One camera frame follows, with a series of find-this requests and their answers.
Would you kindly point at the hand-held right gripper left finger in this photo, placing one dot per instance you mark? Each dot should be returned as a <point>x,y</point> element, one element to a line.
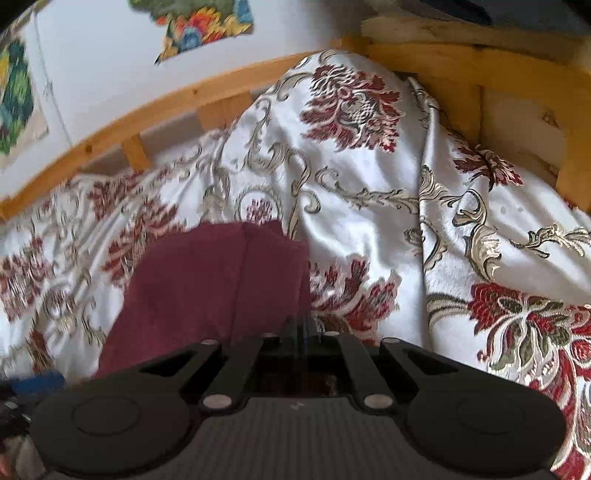
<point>281,347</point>

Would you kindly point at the white wall pipe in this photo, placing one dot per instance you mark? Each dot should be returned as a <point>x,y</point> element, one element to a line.
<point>51,87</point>

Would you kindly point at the landscape wall poster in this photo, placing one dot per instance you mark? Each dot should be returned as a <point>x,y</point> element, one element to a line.
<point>203,23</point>

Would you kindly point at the maroon long-sleeved sweater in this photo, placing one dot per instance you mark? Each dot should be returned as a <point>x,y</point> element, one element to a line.
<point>207,286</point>

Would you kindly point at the floral satin blanket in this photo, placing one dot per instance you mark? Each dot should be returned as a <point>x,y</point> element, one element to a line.
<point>369,207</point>

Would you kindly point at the cream fleece blanket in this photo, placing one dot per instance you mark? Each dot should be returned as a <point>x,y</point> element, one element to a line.
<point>18,459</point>

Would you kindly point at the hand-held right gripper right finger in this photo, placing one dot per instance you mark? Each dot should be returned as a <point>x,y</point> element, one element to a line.
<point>323,347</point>

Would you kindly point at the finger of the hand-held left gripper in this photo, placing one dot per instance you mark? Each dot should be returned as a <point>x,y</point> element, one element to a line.
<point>39,383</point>

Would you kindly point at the wooden bed frame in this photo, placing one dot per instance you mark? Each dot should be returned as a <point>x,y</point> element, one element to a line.
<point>461,60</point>

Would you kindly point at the blond cartoon figure wall poster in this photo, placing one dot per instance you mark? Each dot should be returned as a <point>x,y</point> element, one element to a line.
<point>16,106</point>

